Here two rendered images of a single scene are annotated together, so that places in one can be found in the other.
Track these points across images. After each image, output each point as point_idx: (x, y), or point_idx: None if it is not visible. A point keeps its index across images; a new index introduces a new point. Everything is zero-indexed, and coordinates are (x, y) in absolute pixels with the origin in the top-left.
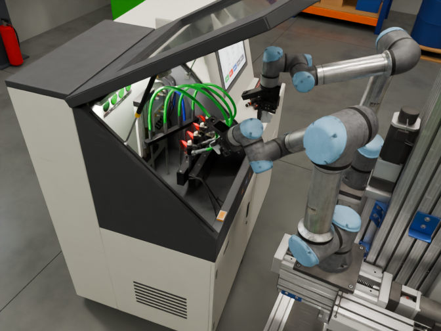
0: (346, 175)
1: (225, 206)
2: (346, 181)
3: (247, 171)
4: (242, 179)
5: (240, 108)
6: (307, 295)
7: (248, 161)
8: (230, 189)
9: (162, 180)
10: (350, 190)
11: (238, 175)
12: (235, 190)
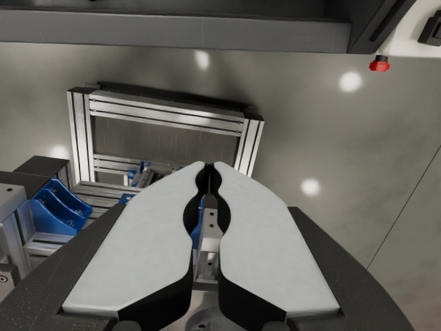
0: (206, 330)
1: (8, 22)
2: (191, 325)
3: (214, 48)
4: (162, 44)
5: None
6: None
7: (265, 39)
8: (95, 12)
9: None
10: (178, 322)
11: (176, 23)
12: (100, 33)
